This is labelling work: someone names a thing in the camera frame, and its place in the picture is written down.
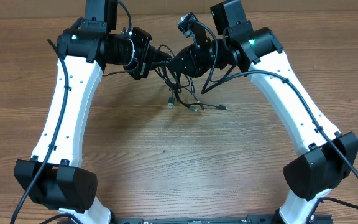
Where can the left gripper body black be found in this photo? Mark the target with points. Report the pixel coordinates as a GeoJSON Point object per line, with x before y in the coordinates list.
{"type": "Point", "coordinates": [138, 65]}

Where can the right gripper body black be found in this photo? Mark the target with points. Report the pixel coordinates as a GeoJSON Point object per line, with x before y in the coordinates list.
{"type": "Point", "coordinates": [202, 62]}

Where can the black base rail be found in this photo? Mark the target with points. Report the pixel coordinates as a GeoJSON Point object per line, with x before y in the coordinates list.
{"type": "Point", "coordinates": [194, 221]}

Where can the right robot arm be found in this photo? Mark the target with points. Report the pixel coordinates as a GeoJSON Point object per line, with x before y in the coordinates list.
{"type": "Point", "coordinates": [325, 156]}

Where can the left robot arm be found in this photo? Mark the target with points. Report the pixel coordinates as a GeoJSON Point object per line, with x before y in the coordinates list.
{"type": "Point", "coordinates": [53, 176]}

